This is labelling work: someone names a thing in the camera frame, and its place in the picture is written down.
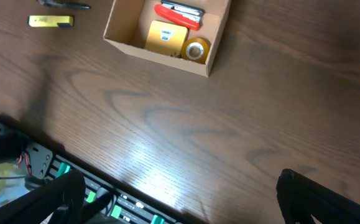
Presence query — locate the yellow highlighter marker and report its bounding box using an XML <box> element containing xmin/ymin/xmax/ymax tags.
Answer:
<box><xmin>28</xmin><ymin>16</ymin><xmax>74</xmax><ymax>28</ymax></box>

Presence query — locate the brown cardboard box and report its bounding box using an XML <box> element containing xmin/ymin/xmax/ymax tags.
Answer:
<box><xmin>103</xmin><ymin>0</ymin><xmax>231</xmax><ymax>77</ymax></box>

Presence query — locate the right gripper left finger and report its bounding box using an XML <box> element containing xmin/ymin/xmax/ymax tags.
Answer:
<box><xmin>0</xmin><ymin>170</ymin><xmax>85</xmax><ymax>224</ymax></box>

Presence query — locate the red black stapler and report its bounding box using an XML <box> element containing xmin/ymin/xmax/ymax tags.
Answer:
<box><xmin>154</xmin><ymin>0</ymin><xmax>205</xmax><ymax>30</ymax></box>

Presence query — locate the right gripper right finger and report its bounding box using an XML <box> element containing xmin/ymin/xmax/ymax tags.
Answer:
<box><xmin>276</xmin><ymin>169</ymin><xmax>360</xmax><ymax>224</ymax></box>

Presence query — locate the black pen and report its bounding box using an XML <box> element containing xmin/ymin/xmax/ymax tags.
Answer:
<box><xmin>37</xmin><ymin>0</ymin><xmax>91</xmax><ymax>9</ymax></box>

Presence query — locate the yellow tape roll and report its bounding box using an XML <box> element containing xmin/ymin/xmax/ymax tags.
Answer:
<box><xmin>180</xmin><ymin>37</ymin><xmax>210</xmax><ymax>64</ymax></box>

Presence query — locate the yellow sticky note pad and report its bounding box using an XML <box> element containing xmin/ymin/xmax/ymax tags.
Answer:
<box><xmin>144</xmin><ymin>21</ymin><xmax>188</xmax><ymax>57</ymax></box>

